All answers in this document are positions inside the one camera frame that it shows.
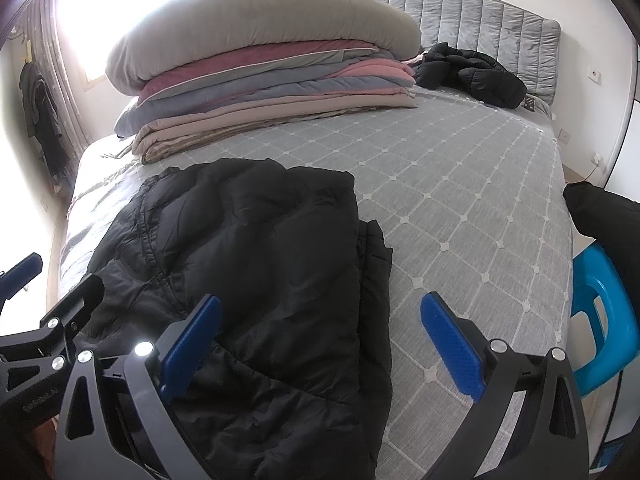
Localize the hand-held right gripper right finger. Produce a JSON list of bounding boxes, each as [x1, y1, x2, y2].
[[420, 292, 591, 480]]

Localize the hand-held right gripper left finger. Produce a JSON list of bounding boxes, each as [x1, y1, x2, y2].
[[54, 294, 223, 480]]

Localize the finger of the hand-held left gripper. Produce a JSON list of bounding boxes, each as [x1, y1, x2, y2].
[[0, 252, 43, 306], [37, 274, 106, 341]]

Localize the black quilted jacket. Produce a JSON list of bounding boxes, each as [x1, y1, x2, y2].
[[52, 158, 393, 480]]

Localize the hanging dark clothes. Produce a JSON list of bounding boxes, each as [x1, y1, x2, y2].
[[19, 60, 71, 186]]

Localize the bed with grey checked sheet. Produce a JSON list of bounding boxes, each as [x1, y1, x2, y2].
[[57, 85, 576, 480]]

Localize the blue plastic stool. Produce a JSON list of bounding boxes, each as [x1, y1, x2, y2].
[[570, 247, 640, 396]]

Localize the dark cloth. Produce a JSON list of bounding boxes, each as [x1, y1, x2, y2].
[[562, 183, 640, 281]]

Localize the blue-grey folded blanket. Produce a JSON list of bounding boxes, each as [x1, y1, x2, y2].
[[114, 62, 416, 137]]

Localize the black puffer jacket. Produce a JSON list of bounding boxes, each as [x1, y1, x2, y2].
[[414, 42, 528, 108]]

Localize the maroon folded blanket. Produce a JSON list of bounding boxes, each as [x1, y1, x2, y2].
[[137, 40, 383, 106]]

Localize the pink folded blanket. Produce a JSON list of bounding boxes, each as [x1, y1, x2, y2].
[[330, 57, 416, 96]]

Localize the grey padded headboard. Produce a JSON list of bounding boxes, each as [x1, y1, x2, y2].
[[357, 0, 562, 106]]

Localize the black cable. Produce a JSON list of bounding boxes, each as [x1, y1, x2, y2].
[[602, 360, 627, 461]]

